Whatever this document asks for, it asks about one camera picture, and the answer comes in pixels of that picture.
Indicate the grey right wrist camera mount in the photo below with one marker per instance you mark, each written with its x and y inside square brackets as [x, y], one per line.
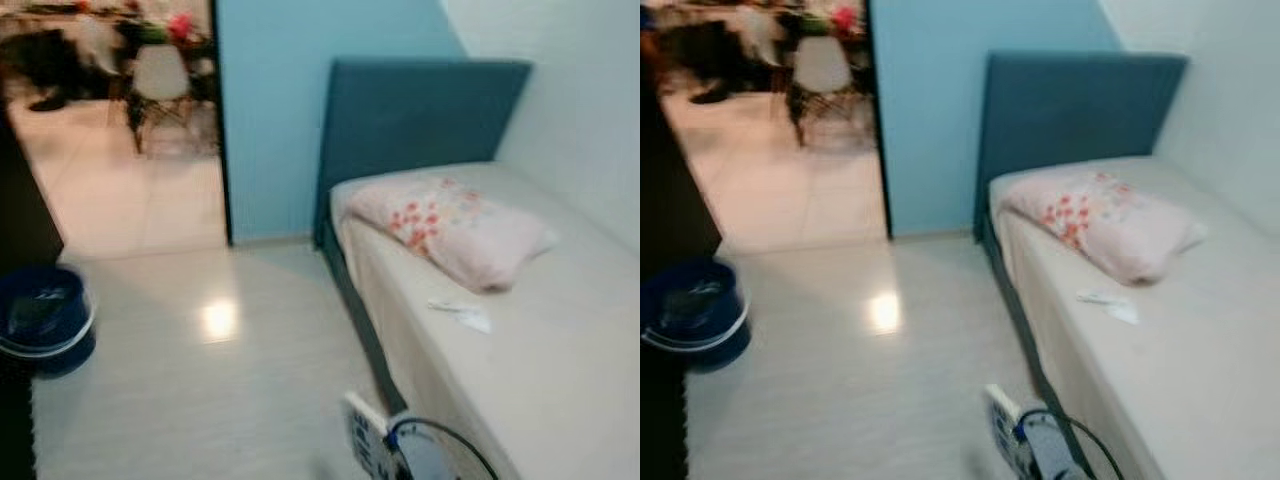
[1050, 455]
[420, 460]

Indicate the red flower bouquet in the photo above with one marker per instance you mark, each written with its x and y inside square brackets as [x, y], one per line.
[180, 27]
[845, 20]

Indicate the blue plastic bucket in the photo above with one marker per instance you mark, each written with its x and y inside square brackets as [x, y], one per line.
[725, 355]
[65, 365]

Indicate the grey trash bag liner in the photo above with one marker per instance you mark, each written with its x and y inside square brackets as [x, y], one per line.
[695, 305]
[40, 312]

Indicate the pink floral print pillow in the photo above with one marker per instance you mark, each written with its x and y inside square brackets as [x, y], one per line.
[1120, 230]
[470, 240]

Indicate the white shell chair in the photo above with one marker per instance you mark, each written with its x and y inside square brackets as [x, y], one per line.
[822, 65]
[160, 72]

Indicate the black door frame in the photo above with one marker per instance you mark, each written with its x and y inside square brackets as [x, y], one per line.
[222, 150]
[880, 140]

